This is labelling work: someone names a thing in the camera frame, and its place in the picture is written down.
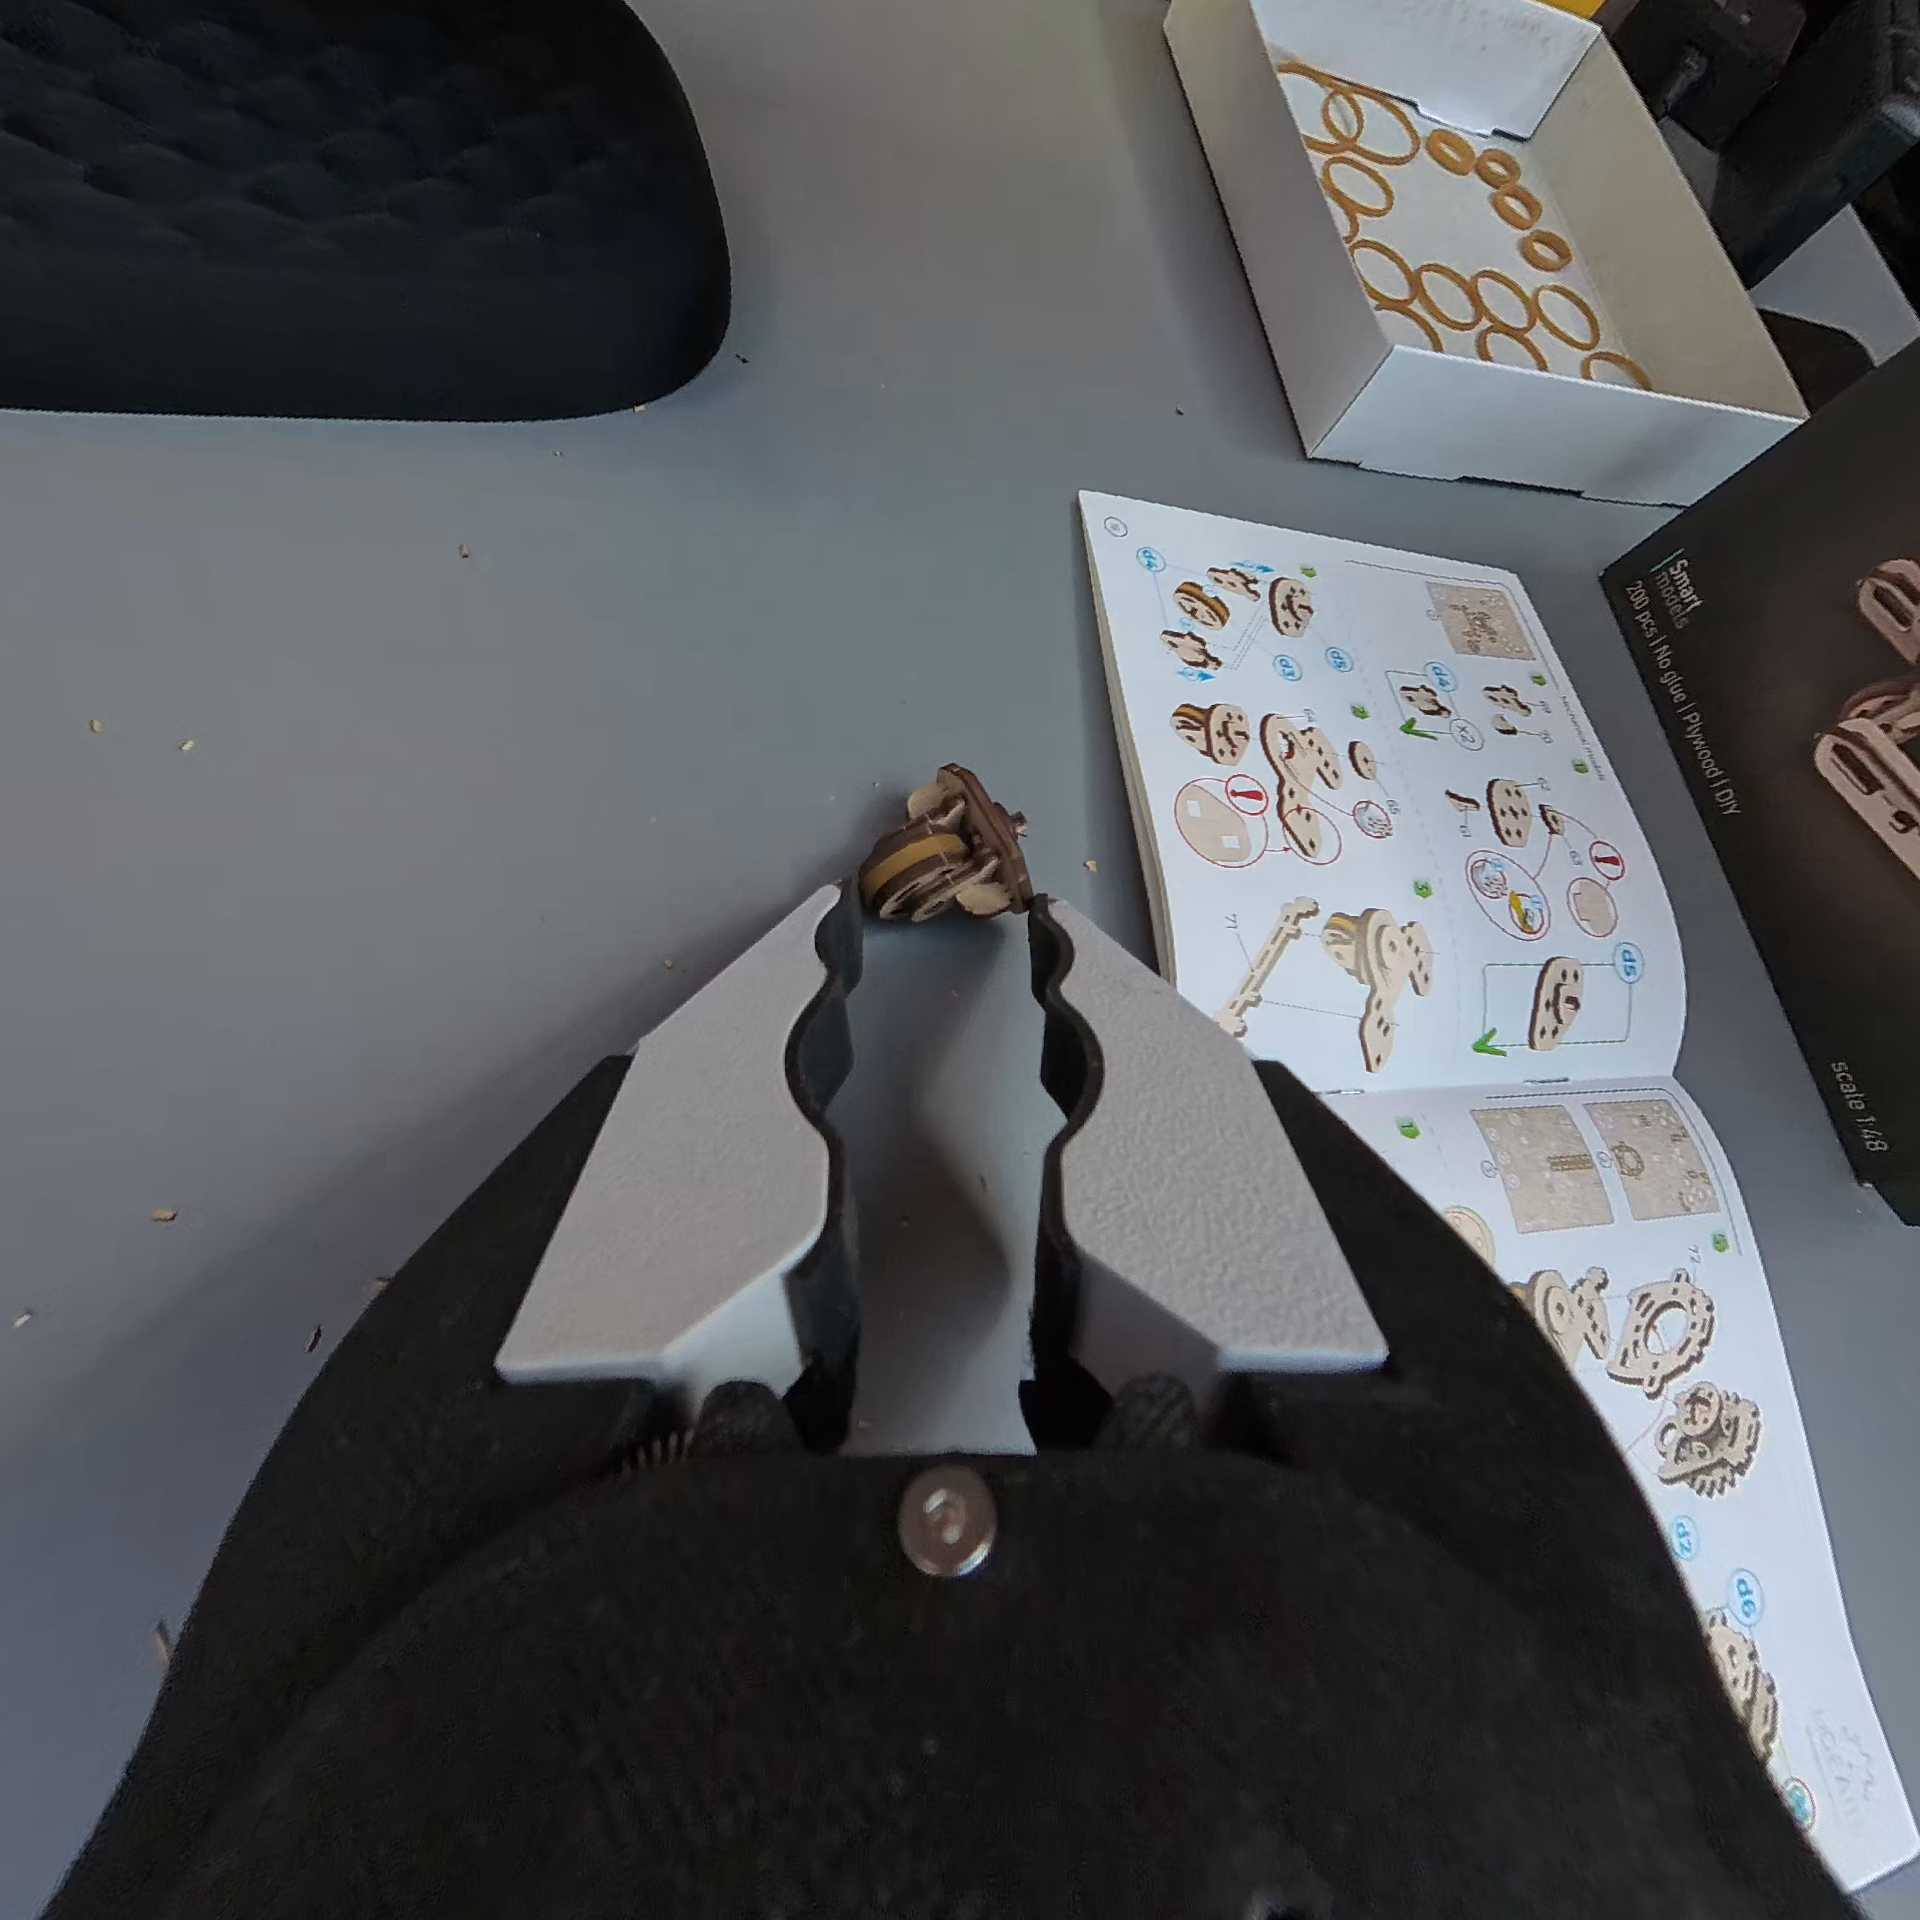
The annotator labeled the black model kit box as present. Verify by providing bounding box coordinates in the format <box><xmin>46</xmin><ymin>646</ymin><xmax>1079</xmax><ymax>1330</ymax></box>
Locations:
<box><xmin>1597</xmin><ymin>336</ymin><xmax>1920</xmax><ymax>1187</ymax></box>

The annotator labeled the open instruction booklet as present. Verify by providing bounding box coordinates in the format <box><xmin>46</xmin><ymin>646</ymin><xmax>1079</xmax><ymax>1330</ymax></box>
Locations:
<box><xmin>1076</xmin><ymin>488</ymin><xmax>1920</xmax><ymax>1896</ymax></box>

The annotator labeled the dark chair base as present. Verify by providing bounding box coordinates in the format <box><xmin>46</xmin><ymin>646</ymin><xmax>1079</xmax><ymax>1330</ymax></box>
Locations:
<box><xmin>1611</xmin><ymin>0</ymin><xmax>1920</xmax><ymax>410</ymax></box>

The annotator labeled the wooden ring parts sheet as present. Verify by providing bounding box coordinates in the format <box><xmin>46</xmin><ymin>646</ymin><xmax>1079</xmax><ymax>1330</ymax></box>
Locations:
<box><xmin>1270</xmin><ymin>54</ymin><xmax>1655</xmax><ymax>395</ymax></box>

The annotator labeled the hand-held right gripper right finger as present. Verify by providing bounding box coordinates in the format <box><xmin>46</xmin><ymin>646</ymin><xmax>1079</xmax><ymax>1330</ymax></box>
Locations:
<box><xmin>1024</xmin><ymin>897</ymin><xmax>1391</xmax><ymax>1454</ymax></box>

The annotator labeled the white cardboard box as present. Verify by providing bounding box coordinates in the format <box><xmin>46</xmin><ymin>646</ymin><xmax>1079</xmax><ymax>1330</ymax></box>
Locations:
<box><xmin>1162</xmin><ymin>0</ymin><xmax>1808</xmax><ymax>507</ymax></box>

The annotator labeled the black chair seat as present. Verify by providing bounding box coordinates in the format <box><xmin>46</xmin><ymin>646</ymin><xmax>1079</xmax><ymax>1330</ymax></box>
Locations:
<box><xmin>0</xmin><ymin>0</ymin><xmax>733</xmax><ymax>423</ymax></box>

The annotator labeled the small wooden gear assembly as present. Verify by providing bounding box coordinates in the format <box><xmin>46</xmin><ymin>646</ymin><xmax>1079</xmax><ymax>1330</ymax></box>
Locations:
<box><xmin>856</xmin><ymin>766</ymin><xmax>1037</xmax><ymax>921</ymax></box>

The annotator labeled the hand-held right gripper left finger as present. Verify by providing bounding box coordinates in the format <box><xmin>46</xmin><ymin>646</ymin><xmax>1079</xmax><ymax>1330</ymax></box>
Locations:
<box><xmin>496</xmin><ymin>882</ymin><xmax>869</xmax><ymax>1454</ymax></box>

